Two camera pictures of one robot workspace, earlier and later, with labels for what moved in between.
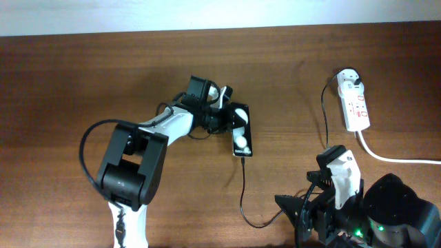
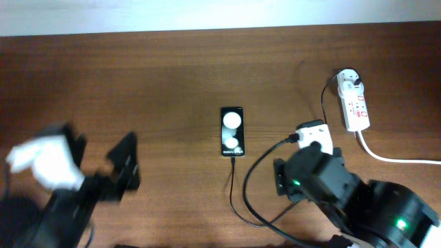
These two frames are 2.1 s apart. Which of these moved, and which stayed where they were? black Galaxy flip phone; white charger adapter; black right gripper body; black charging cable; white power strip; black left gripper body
Moved: black left gripper body; black right gripper body; black Galaxy flip phone; black charging cable
Stayed: white power strip; white charger adapter
